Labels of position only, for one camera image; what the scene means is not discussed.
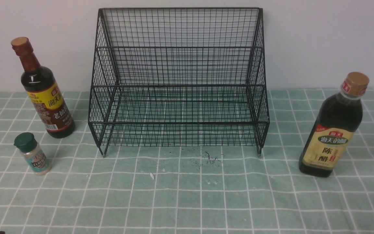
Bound green checkered tablecloth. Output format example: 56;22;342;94
0;88;374;234

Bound dark soy sauce bottle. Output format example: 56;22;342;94
11;37;75;139

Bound small green-capped seasoning jar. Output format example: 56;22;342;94
14;132;51;175

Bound dark vinegar bottle gold cap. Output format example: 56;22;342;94
299;72;369;177

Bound black wire mesh shelf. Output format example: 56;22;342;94
88;7;270;156

